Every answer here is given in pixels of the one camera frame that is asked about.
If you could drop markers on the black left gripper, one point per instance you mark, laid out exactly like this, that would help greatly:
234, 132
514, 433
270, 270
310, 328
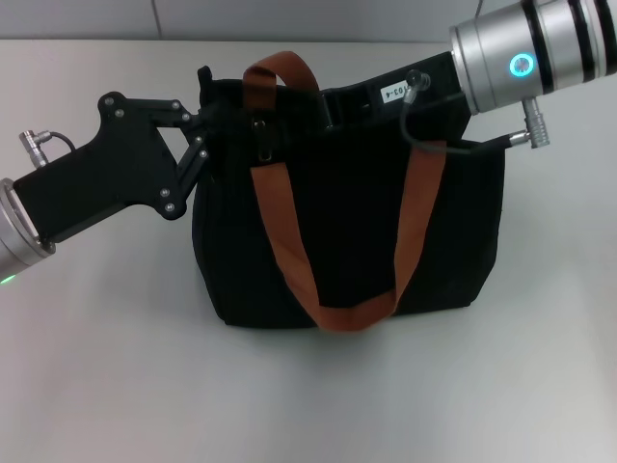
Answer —
111, 173

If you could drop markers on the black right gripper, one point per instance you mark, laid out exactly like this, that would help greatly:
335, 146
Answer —
434, 84

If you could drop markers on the silver zipper pull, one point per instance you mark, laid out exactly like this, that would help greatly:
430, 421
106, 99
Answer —
265, 149

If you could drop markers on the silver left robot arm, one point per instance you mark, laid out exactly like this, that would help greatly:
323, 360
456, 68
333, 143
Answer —
14, 231

